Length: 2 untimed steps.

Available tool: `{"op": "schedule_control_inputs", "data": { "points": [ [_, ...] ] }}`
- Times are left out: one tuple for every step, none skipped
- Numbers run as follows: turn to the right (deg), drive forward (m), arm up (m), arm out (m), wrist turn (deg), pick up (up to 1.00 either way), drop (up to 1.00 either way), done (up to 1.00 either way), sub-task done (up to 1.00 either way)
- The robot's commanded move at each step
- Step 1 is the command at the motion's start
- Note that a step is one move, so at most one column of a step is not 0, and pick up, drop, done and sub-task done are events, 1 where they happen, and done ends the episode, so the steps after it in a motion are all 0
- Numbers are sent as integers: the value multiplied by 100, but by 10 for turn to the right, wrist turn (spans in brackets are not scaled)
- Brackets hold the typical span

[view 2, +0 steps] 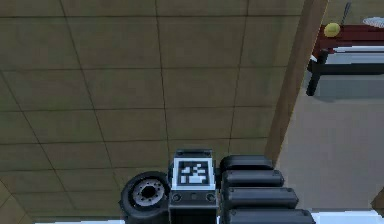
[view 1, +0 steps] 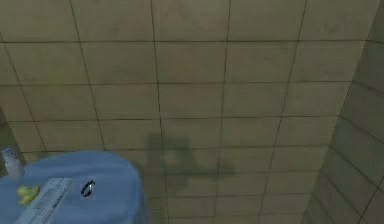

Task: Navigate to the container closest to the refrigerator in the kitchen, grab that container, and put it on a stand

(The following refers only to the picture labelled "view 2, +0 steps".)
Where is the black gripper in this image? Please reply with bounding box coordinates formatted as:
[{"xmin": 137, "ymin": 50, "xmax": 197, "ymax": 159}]
[{"xmin": 119, "ymin": 170, "xmax": 172, "ymax": 224}]

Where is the dark red table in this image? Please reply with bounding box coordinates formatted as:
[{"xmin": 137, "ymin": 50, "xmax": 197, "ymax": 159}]
[{"xmin": 305, "ymin": 23, "xmax": 384, "ymax": 97}]

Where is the yellow ball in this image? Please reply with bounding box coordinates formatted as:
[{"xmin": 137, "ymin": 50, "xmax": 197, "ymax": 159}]
[{"xmin": 323, "ymin": 22, "xmax": 342, "ymax": 38}]

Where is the grey thin utensil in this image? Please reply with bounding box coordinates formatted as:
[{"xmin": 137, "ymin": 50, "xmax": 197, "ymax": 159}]
[{"xmin": 340, "ymin": 1, "xmax": 352, "ymax": 26}]

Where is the white plate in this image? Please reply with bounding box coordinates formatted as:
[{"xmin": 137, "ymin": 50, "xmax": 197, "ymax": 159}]
[{"xmin": 362, "ymin": 16, "xmax": 384, "ymax": 29}]

